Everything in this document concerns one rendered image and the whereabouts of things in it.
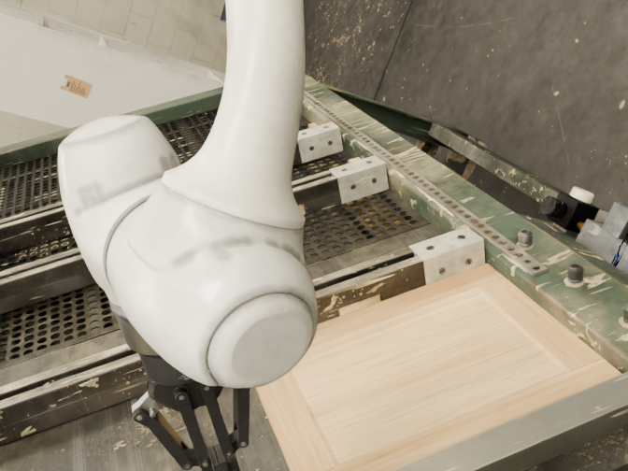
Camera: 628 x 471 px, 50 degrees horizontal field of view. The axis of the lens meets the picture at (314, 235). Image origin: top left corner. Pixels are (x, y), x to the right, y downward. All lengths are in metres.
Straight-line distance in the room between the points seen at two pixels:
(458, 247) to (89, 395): 0.69
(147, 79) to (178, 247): 4.37
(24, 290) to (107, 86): 3.29
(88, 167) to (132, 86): 4.24
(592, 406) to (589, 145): 1.57
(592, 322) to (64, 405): 0.84
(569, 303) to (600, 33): 1.59
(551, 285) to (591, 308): 0.08
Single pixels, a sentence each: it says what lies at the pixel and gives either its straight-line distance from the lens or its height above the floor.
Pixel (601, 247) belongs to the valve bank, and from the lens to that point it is 1.35.
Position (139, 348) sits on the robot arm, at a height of 1.59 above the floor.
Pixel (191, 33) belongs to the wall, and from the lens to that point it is 6.21.
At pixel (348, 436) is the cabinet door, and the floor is 1.22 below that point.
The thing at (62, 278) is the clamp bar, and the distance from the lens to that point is 1.57.
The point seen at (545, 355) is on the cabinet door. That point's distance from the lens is 1.11.
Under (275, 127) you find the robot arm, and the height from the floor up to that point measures 1.59.
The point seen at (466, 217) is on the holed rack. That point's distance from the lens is 1.41.
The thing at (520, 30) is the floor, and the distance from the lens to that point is 2.95.
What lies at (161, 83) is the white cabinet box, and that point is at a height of 0.86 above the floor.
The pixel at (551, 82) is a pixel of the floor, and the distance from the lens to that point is 2.70.
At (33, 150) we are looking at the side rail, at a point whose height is 1.63.
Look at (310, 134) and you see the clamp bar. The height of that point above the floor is 0.99.
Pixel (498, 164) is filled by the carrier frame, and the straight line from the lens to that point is 2.50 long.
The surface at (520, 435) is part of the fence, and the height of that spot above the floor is 1.07.
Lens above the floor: 1.74
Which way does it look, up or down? 26 degrees down
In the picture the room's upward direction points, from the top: 77 degrees counter-clockwise
